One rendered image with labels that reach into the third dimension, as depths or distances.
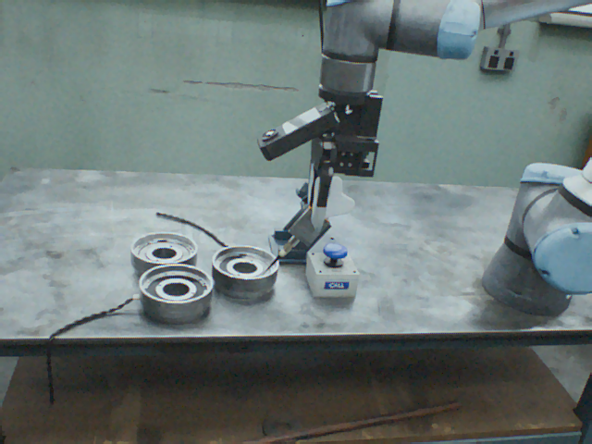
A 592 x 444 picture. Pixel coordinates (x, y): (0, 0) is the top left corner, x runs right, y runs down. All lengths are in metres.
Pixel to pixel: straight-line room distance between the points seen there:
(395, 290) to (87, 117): 1.78
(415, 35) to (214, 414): 0.70
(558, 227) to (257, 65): 1.80
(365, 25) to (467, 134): 2.08
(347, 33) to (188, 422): 0.68
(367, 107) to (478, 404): 0.65
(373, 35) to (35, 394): 0.81
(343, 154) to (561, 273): 0.34
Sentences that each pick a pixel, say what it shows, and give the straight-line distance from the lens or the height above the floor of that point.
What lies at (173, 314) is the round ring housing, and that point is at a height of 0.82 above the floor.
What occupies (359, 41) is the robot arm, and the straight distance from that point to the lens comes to 0.80.
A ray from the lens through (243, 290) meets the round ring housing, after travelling 0.92.
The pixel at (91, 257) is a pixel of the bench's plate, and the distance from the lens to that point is 1.04.
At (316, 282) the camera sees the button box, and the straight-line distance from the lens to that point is 0.94.
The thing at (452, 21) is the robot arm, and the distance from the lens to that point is 0.80.
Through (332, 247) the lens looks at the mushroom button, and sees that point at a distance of 0.96.
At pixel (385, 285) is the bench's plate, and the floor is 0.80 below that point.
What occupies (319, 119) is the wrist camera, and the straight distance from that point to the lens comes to 0.83.
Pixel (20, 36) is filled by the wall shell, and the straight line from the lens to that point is 2.52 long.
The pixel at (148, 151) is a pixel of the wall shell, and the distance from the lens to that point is 2.58.
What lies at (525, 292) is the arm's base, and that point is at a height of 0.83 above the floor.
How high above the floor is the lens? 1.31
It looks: 26 degrees down
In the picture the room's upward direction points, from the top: 7 degrees clockwise
